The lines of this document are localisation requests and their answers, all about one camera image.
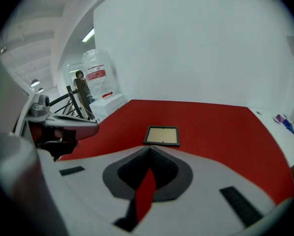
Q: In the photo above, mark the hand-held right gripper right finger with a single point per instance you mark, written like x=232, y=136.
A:
x=206, y=185

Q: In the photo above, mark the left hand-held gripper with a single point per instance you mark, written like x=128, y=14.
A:
x=24, y=117

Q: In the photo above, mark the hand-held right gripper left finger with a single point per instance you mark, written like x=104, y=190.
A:
x=88, y=181

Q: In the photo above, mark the black picture frame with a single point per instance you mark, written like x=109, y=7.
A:
x=161, y=135

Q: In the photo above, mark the black metal railing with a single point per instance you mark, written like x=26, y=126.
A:
x=63, y=97

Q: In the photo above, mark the white water dispenser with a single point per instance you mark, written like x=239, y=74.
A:
x=110, y=106

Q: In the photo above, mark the round pendant lamp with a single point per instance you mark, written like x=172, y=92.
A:
x=40, y=90
x=35, y=83

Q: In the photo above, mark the red table cloth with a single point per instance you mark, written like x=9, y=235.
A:
x=211, y=131

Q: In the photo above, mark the clear water bottle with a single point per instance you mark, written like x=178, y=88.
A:
x=97, y=63

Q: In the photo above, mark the white side table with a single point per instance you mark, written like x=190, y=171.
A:
x=277, y=141

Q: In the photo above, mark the fluorescent ceiling light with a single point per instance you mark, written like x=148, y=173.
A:
x=88, y=34

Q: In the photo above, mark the purple paper object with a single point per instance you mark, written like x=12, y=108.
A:
x=279, y=119

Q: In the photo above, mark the blue paper object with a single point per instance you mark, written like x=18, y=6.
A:
x=288, y=126

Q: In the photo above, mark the silver fisheye camera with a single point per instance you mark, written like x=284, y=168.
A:
x=41, y=104

